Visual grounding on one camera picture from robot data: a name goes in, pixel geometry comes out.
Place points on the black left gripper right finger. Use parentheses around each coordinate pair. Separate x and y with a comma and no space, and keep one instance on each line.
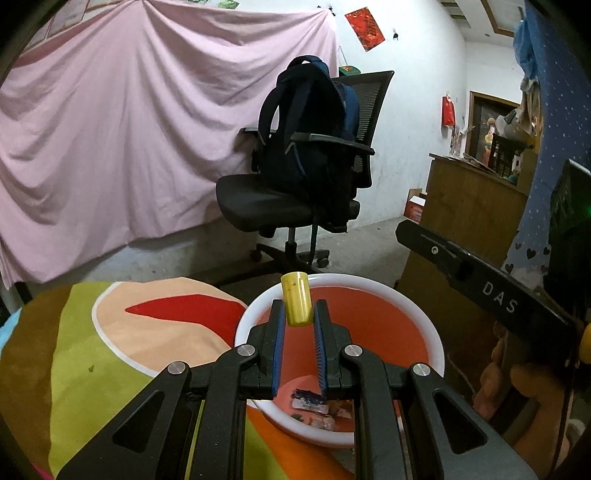
(408,422)

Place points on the pink hanging bed sheet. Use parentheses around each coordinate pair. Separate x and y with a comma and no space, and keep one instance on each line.
(118,129)

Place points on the red paper wall sign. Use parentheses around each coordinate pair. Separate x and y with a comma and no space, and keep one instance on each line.
(366,28)

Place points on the blue dotted hanging cloth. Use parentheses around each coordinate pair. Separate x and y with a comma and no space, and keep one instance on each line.
(544,54)

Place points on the black office chair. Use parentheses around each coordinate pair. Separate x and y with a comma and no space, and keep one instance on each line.
(323,197)

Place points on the red and white trash basin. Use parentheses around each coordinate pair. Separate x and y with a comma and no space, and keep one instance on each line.
(379,318)

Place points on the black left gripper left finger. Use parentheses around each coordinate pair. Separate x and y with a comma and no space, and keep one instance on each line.
(188,422)

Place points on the wooden cabinet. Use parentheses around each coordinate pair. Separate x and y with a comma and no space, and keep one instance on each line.
(475,209)

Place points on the dark blue snack wrapper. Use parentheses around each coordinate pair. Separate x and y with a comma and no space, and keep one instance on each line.
(308,396)

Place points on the red cardboard box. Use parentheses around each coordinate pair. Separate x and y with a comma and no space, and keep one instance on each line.
(415,204)

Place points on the person's right hand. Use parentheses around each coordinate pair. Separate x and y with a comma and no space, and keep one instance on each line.
(554,422)

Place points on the dark blue backpack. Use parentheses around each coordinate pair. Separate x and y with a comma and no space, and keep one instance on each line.
(305,100)

